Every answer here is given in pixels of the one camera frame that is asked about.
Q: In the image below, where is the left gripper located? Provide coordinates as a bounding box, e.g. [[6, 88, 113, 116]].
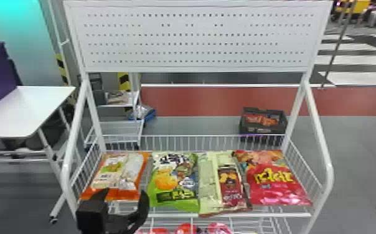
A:
[[90, 187, 151, 234]]

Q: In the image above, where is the orange snack packet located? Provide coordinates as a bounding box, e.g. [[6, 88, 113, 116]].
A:
[[80, 151, 151, 202]]

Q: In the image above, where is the red snack packet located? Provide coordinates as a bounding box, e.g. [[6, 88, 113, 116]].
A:
[[232, 149, 313, 207], [207, 222, 234, 234], [174, 222, 197, 234]]

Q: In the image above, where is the pale green snack packet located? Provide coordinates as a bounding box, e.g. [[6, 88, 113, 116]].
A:
[[197, 150, 253, 217]]

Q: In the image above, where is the white side table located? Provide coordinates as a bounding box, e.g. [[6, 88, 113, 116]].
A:
[[0, 85, 77, 225]]

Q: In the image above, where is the black basket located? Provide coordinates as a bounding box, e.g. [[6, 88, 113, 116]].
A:
[[238, 106, 288, 146]]

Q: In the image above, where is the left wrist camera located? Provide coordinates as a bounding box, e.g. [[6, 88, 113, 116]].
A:
[[75, 201, 109, 234]]

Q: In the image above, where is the white wire rack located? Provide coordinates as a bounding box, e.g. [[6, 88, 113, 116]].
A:
[[60, 0, 336, 234], [83, 72, 145, 151]]

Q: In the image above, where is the yellow black striped post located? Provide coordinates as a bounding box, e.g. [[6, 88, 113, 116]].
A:
[[55, 53, 70, 87], [117, 72, 132, 93]]

